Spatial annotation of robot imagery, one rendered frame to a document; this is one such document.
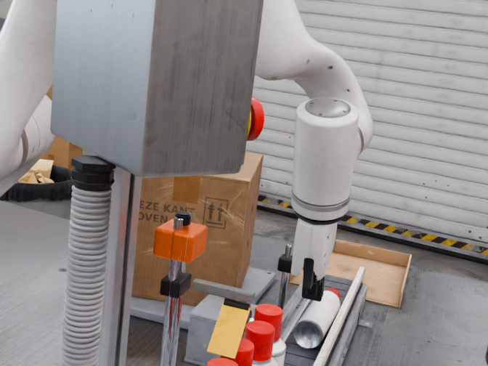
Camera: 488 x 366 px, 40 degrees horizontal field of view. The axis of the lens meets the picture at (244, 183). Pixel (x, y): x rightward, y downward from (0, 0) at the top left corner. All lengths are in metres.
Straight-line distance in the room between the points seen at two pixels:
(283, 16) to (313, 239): 0.31
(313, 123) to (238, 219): 0.46
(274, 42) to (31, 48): 0.34
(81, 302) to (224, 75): 0.21
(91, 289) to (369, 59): 4.51
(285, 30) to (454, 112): 4.04
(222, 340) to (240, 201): 0.62
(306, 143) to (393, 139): 4.09
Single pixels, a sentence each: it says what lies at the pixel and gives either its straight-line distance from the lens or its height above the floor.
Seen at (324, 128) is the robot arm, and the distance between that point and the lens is 0.88.
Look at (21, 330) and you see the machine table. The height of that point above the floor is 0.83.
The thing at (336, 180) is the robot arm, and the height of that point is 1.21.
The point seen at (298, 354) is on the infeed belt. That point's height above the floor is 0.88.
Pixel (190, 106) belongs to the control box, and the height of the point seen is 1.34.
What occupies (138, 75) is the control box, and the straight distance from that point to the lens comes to 0.49.
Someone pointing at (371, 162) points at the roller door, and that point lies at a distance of 5.05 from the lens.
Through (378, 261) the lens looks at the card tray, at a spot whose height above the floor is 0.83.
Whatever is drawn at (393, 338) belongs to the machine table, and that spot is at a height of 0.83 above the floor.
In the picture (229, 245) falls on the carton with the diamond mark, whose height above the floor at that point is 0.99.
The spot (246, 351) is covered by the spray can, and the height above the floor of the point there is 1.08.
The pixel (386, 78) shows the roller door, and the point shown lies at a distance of 4.97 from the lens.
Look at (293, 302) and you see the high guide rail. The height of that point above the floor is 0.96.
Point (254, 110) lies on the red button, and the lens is 0.57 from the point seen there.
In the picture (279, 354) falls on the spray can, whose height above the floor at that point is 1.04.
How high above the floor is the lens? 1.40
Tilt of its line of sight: 13 degrees down
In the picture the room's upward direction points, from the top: 7 degrees clockwise
